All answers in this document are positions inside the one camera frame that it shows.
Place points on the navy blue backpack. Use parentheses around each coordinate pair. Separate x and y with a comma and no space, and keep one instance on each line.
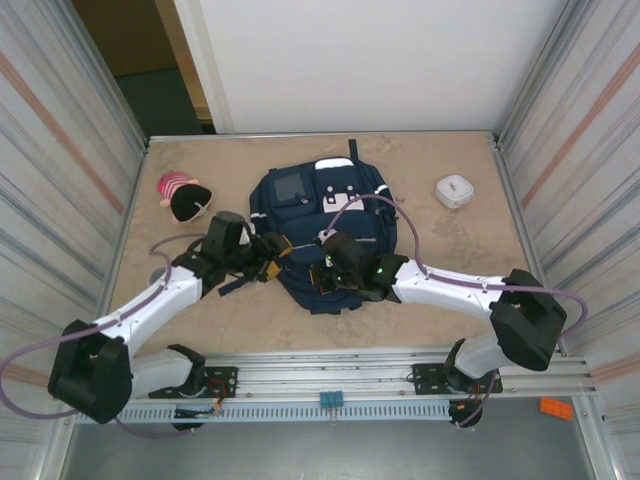
(300,225)

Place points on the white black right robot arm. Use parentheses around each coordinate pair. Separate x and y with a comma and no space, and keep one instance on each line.
(440,292)

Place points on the white round case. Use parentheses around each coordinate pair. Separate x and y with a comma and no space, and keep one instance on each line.
(455,190)

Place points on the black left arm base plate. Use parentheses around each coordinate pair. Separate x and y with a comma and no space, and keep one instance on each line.
(225,375)

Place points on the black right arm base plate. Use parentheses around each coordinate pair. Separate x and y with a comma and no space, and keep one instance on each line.
(425,375)

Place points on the brown wooden door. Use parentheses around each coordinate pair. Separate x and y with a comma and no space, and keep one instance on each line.
(125,35)

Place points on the white door frame post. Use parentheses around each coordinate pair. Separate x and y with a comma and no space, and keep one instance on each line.
(200,50)

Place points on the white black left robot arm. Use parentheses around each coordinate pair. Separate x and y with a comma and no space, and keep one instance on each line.
(150,305)

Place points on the aluminium front rail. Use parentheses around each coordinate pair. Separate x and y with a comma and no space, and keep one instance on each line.
(350,372)

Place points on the orange toy brick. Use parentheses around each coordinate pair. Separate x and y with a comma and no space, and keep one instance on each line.
(556,407)

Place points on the plush doll with pink hat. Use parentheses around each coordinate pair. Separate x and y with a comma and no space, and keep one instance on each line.
(187,202)

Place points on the blue rail clip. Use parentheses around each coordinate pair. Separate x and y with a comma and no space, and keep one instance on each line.
(331,399)

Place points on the aluminium table edge frame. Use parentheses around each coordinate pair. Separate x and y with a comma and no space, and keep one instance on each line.
(320,136)

